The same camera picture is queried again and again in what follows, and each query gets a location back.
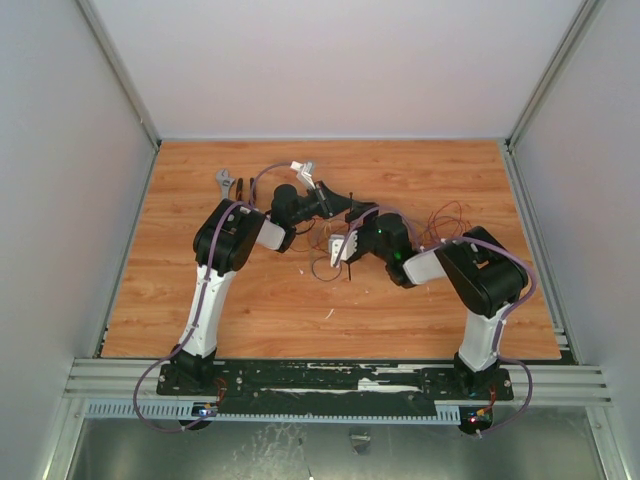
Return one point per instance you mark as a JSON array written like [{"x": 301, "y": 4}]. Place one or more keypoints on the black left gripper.
[{"x": 330, "y": 202}]

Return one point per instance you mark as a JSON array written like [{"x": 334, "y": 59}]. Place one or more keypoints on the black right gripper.
[{"x": 360, "y": 234}]

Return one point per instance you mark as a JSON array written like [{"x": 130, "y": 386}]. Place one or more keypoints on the black zip tie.
[{"x": 348, "y": 240}]

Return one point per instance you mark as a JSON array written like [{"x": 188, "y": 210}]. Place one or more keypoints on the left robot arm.
[{"x": 222, "y": 247}]

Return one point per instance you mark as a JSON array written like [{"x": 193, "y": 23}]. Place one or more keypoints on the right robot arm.
[{"x": 487, "y": 279}]

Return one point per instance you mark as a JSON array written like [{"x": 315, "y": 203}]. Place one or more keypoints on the silver adjustable wrench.
[{"x": 225, "y": 182}]

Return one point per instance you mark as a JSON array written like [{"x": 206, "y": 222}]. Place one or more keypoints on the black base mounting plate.
[{"x": 320, "y": 386}]

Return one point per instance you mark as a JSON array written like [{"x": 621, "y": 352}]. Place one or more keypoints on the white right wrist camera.
[{"x": 336, "y": 247}]

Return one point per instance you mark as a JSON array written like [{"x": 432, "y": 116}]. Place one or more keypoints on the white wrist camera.
[
  {"x": 304, "y": 173},
  {"x": 336, "y": 247}
]

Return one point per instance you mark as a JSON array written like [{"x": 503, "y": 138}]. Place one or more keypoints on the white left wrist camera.
[{"x": 304, "y": 173}]

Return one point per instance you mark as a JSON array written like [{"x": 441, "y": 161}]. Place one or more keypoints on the orange handled pliers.
[{"x": 244, "y": 190}]

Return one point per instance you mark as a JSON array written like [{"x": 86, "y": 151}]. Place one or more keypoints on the grey slotted cable duct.
[{"x": 201, "y": 412}]

